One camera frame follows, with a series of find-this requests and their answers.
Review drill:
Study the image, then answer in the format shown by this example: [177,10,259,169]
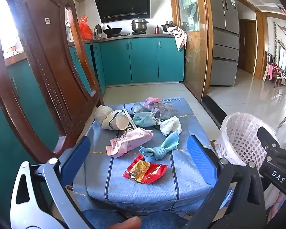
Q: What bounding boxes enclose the small pink packet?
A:
[143,97,161,108]

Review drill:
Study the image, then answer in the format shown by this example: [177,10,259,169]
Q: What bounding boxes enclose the wooden dining chairs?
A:
[263,52,284,87]

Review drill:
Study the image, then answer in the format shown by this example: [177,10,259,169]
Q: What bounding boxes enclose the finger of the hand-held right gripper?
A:
[257,126,281,152]

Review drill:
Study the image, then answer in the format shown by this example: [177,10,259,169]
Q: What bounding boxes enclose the red plastic bag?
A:
[78,15,93,41]

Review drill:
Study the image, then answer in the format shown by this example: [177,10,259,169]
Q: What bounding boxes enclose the steel cooking pot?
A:
[130,17,149,32]

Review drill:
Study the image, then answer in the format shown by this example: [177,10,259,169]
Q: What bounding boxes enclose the red snack wrapper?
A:
[123,154,168,185]

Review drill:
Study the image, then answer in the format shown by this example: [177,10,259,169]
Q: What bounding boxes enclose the green vine garland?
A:
[273,21,280,65]

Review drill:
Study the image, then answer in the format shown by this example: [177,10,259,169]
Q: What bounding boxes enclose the pink wet wipe packet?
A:
[106,127,154,158]

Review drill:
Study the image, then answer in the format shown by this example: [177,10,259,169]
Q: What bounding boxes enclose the black wok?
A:
[102,27,123,36]

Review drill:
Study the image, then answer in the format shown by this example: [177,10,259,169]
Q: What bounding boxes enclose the black range hood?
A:
[93,0,151,24]

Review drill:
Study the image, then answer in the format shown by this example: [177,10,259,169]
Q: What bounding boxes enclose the light blue waffle cloth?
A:
[139,131,179,161]

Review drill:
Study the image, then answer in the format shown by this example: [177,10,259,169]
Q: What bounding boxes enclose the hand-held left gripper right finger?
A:
[185,135,267,229]

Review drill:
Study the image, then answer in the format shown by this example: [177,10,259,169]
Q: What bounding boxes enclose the small steel pot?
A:
[161,21,177,32]

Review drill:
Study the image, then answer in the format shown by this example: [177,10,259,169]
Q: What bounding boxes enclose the carved wooden chair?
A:
[0,0,105,165]

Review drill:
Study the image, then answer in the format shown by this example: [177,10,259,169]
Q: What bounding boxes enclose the clear plastic wrapper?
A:
[149,102,179,121]

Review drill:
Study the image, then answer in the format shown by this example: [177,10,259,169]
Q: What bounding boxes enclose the brown wooden room door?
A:
[239,19,257,75]

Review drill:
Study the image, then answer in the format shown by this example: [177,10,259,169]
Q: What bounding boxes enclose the white paper cup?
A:
[101,110,129,131]

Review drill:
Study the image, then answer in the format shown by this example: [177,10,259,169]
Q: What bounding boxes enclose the wooden framed glass door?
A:
[170,0,214,102]

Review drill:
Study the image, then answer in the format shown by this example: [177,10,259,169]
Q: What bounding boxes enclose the person's left hand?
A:
[106,217,142,229]

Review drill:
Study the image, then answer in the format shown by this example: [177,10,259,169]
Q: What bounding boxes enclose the white plastic bag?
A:
[158,116,182,135]

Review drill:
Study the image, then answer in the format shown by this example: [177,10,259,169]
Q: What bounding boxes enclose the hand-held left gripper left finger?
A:
[10,135,91,229]

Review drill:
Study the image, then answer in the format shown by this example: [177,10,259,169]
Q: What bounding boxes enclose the blue striped table cloth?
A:
[73,97,229,217]

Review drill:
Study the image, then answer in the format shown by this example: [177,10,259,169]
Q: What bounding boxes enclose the white plastic lattice basket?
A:
[220,112,280,166]

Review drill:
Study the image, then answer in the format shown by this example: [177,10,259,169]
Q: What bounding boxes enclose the steel pot lid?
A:
[93,24,103,39]

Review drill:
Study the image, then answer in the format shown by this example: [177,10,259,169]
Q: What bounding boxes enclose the grey refrigerator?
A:
[206,0,240,87]

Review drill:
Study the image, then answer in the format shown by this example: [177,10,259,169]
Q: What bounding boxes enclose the white crumpled tissue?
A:
[94,105,113,124]

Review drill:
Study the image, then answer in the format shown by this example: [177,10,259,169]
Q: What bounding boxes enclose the blue face mask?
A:
[133,112,158,127]

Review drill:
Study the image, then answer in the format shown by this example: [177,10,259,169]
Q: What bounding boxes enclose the pink hanging towel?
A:
[167,25,188,51]

